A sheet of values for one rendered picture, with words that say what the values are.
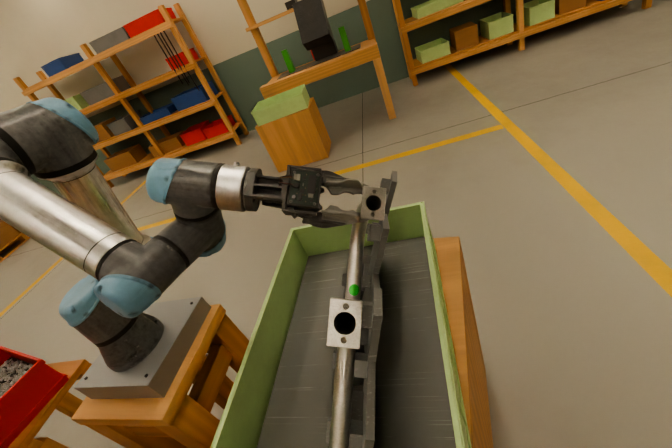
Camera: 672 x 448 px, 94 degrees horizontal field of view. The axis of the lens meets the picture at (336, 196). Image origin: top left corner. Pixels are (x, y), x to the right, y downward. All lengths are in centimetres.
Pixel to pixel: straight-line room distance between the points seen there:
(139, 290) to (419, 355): 53
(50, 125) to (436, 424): 90
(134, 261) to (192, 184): 14
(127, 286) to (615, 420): 156
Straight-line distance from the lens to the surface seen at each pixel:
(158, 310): 118
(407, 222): 93
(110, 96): 654
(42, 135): 81
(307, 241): 101
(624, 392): 170
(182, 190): 53
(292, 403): 80
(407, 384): 73
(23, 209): 68
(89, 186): 88
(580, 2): 567
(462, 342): 82
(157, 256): 56
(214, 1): 589
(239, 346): 119
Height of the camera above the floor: 150
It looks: 31 degrees down
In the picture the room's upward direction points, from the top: 24 degrees counter-clockwise
